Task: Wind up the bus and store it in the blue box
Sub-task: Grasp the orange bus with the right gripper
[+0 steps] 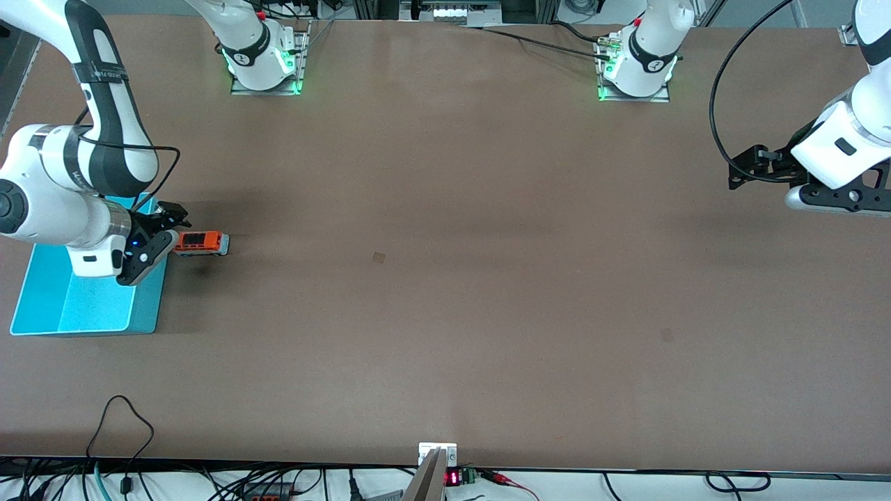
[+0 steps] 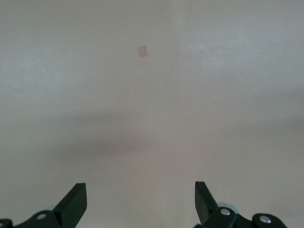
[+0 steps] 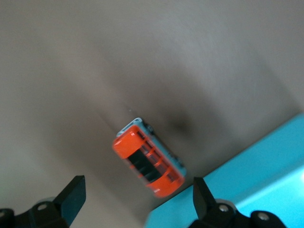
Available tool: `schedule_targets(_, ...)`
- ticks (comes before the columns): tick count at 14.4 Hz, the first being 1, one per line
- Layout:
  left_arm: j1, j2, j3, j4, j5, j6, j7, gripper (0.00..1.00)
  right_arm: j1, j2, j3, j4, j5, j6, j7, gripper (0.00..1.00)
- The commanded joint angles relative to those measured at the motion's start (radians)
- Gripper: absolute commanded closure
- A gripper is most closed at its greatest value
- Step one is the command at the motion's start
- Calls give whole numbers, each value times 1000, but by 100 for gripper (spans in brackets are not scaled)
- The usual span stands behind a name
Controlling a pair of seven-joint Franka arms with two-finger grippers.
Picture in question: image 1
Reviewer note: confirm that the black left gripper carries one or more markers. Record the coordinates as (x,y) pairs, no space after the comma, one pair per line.
(781,162)

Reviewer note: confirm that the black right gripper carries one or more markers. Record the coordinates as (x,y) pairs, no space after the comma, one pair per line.
(145,227)

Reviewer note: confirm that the orange toy bus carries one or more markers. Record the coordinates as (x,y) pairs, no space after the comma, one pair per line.
(198,240)

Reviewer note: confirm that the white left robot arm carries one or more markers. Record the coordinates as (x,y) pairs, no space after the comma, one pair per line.
(842,139)

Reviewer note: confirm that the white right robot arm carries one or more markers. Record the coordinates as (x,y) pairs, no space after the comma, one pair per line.
(42,202)

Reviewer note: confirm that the blue plastic box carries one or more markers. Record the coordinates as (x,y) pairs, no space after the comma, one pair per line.
(90,306)

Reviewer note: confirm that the orange power strip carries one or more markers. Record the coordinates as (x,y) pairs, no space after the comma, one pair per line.
(268,496)

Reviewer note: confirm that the white lit device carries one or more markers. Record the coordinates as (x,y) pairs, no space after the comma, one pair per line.
(451,12)

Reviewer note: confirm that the white mounting plate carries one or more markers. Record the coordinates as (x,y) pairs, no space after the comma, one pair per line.
(449,451)

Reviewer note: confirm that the grey metal bar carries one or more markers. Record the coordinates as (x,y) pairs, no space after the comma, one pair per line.
(428,483)

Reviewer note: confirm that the red digit display module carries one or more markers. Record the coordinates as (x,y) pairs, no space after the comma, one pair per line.
(454,478)

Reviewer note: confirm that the red clip leads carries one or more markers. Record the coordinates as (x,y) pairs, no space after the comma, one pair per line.
(505,479)

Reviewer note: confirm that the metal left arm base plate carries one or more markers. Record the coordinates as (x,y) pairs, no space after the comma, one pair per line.
(661,96)

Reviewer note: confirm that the aluminium frame profile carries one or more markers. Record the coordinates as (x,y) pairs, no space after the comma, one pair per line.
(848,35)

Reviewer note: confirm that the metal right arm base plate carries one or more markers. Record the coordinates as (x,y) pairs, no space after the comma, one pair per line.
(304,49)

